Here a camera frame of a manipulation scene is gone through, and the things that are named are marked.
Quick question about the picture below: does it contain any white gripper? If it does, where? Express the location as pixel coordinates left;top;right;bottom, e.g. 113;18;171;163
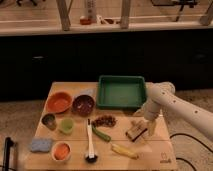
131;103;161;136

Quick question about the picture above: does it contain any brown block eraser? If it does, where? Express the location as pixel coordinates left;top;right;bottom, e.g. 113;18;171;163
125;120;147;142

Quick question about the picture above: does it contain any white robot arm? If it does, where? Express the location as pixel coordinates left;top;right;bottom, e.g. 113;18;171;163
134;82;213;141

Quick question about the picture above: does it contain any yellow corn toy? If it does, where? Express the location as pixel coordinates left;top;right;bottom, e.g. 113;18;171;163
111;143;139;159

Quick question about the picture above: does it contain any green plastic tray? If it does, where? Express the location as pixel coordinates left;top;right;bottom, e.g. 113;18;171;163
96;75;147;110

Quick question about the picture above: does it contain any green cucumber toy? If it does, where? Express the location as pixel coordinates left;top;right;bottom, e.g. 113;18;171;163
92;126;111;142

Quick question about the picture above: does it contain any dark red bowl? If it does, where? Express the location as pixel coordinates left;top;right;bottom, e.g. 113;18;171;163
72;95;95;117

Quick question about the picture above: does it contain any green plastic cup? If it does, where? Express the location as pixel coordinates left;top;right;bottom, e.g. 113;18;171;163
59;118;74;134

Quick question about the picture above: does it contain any white bowl orange inside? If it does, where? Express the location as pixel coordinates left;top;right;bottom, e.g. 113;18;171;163
51;142;71;163

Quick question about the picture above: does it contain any grey metal cup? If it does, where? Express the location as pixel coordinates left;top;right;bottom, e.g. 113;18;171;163
42;114;57;131

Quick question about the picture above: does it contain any blue sponge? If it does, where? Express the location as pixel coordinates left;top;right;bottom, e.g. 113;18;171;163
30;138;53;153

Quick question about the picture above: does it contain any red white object background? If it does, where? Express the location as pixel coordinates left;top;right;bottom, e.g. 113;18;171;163
79;16;92;25

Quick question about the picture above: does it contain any black stand left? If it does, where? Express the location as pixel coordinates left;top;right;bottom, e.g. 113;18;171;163
2;137;14;171

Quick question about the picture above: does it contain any black cable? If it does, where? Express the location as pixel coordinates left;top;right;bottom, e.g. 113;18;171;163
169;132;213;171

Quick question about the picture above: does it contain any wooden frame leg right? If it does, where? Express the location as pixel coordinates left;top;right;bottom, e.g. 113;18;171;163
120;0;131;29

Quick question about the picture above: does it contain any wooden frame leg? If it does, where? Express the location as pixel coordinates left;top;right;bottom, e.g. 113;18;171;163
56;0;71;31
120;0;131;29

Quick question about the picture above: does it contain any wooden frame leg left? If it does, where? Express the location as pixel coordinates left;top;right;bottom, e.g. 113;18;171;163
56;0;71;31

